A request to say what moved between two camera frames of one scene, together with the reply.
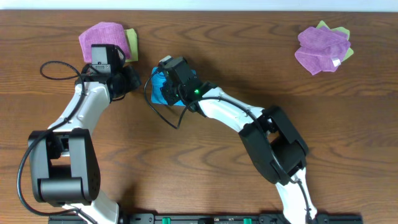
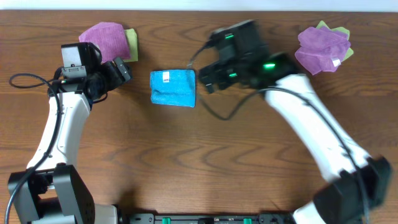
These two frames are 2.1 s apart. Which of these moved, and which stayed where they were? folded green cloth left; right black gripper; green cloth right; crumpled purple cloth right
Moved: right black gripper
Stayed: green cloth right; crumpled purple cloth right; folded green cloth left
